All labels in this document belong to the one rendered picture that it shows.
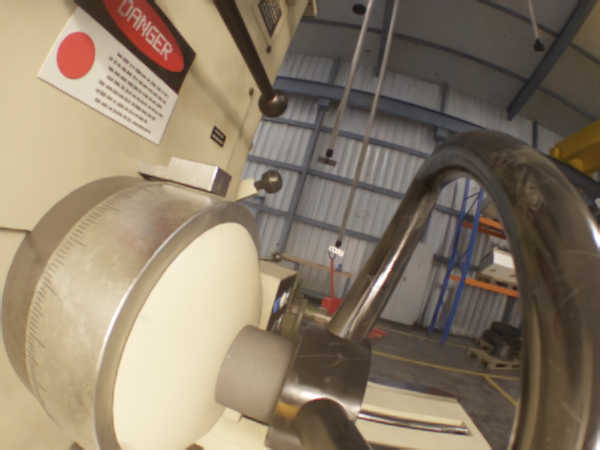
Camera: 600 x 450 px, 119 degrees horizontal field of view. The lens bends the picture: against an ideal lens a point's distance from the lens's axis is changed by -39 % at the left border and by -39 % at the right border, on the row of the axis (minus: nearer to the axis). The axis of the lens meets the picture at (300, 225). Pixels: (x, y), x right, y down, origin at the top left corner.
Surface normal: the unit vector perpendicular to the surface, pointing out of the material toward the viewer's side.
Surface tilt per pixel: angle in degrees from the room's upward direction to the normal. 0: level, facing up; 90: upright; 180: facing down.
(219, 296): 66
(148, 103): 90
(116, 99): 90
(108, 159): 90
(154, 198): 29
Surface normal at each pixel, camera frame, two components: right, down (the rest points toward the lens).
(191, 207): 0.18, -0.91
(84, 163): 0.95, 0.27
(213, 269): 0.91, -0.21
